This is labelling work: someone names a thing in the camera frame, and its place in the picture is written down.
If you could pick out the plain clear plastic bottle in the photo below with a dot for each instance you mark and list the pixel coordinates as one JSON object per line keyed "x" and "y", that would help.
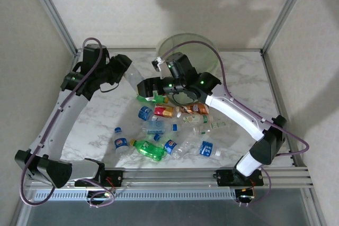
{"x": 133, "y": 76}

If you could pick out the red label plastic bottle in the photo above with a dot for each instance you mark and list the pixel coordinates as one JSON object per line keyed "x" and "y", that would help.
{"x": 164, "y": 110}

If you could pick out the crushed dark green bottle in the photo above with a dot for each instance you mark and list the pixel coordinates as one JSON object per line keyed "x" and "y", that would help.
{"x": 148, "y": 99}

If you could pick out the short bottle blue label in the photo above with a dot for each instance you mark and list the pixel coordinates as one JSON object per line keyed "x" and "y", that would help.
{"x": 144, "y": 112}

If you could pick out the clear bottle blue cap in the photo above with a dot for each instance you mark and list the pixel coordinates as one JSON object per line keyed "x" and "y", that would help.
{"x": 160, "y": 128}

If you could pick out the slim clear bottle green label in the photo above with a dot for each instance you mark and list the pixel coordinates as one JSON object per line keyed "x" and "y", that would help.
{"x": 212, "y": 126}

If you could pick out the small Pepsi bottle blue cap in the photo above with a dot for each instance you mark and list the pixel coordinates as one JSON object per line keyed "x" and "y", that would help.
{"x": 120, "y": 142}

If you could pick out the bright green bottle yellow cap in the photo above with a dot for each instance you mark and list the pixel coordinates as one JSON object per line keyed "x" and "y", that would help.
{"x": 148, "y": 149}

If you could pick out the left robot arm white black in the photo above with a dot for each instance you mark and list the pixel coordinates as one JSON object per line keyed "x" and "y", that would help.
{"x": 66, "y": 120}

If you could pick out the translucent grey plastic bin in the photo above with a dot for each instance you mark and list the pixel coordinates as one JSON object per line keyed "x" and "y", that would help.
{"x": 182, "y": 97}

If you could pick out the pale green bin bag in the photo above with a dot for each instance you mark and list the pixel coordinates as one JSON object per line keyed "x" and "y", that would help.
{"x": 204, "y": 51}

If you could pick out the brown label plastic bottle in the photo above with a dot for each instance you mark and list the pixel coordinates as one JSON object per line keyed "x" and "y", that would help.
{"x": 194, "y": 108}

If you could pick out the grey metal panel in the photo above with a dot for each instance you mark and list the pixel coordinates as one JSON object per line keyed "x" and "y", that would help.
{"x": 172, "y": 214}

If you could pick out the aluminium frame post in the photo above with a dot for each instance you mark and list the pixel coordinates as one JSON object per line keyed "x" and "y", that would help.
{"x": 19, "y": 210}
{"x": 55, "y": 15}
{"x": 315, "y": 207}
{"x": 285, "y": 11}

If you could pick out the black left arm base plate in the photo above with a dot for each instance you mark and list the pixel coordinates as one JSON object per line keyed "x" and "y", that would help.
{"x": 116, "y": 178}

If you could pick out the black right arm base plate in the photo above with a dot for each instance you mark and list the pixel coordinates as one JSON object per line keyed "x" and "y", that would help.
{"x": 225, "y": 178}

